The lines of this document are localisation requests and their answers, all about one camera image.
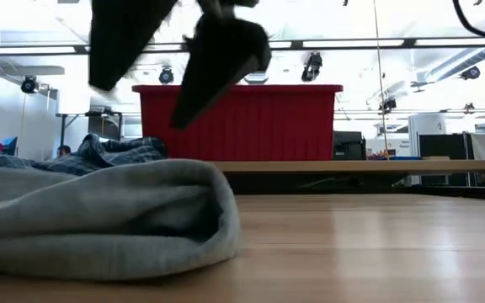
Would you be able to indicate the light wood side table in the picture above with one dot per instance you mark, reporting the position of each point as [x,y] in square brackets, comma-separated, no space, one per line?
[352,167]

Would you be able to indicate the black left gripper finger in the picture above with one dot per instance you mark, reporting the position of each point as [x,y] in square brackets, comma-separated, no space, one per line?
[116,42]
[217,71]

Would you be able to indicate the black ceiling camera mount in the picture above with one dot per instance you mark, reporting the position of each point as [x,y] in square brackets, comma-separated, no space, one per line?
[312,67]
[387,105]

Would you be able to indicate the flat blue tray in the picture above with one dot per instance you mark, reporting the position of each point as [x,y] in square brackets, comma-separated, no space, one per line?
[404,158]

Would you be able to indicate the red plastic laundry bin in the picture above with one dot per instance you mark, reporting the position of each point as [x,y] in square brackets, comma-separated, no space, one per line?
[293,122]

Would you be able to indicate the black round ceiling spotlight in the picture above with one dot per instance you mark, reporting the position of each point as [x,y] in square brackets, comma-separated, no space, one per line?
[471,73]
[29,84]
[166,76]

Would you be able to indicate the blue plaid pajama pants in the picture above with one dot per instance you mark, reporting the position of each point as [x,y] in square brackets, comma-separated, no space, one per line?
[11,161]

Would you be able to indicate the grey garment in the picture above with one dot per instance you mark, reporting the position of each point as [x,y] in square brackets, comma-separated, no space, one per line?
[99,219]

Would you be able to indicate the blue plaid button shirt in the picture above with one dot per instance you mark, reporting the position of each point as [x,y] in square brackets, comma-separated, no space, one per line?
[112,151]

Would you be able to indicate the black aluminium table frame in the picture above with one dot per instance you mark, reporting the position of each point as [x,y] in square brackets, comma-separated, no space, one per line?
[352,185]

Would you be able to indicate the black monitor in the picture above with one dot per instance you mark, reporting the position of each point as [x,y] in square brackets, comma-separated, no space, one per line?
[349,147]

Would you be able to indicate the black partition panel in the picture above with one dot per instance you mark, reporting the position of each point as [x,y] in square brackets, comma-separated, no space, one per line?
[442,147]

